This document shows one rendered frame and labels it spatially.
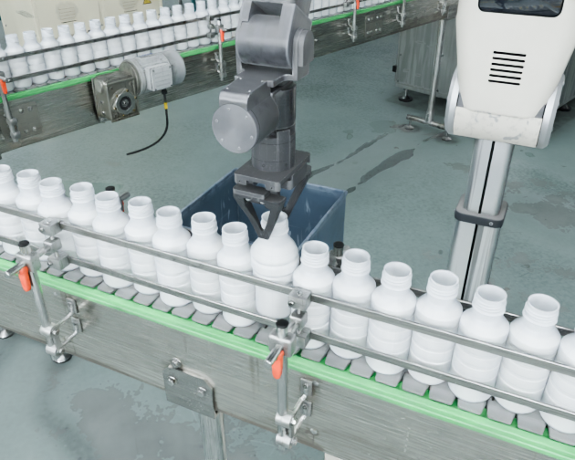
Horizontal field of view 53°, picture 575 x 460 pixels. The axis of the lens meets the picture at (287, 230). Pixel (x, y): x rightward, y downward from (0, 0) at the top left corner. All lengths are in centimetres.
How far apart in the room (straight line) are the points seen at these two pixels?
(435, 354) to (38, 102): 166
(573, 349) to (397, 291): 21
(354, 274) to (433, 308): 11
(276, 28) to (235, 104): 10
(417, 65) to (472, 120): 355
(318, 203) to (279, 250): 66
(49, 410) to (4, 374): 29
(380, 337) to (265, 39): 41
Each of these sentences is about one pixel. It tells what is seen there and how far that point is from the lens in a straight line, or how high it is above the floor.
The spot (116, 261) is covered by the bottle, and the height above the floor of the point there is 106.
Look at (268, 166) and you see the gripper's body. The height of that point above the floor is 129.
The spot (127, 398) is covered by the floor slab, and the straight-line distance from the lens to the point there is 223.
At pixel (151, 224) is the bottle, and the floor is 113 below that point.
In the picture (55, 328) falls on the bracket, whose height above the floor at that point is 94.
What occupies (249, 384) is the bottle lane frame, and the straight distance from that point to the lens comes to 95.
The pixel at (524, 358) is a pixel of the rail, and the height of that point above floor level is 111.
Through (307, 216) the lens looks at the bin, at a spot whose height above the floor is 85.
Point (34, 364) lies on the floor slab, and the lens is 247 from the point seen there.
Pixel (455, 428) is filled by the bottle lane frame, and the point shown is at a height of 97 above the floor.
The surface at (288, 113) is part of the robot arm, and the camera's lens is 71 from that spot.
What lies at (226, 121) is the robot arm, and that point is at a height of 137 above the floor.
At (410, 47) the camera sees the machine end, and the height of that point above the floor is 46.
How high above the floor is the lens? 160
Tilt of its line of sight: 32 degrees down
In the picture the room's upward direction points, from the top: straight up
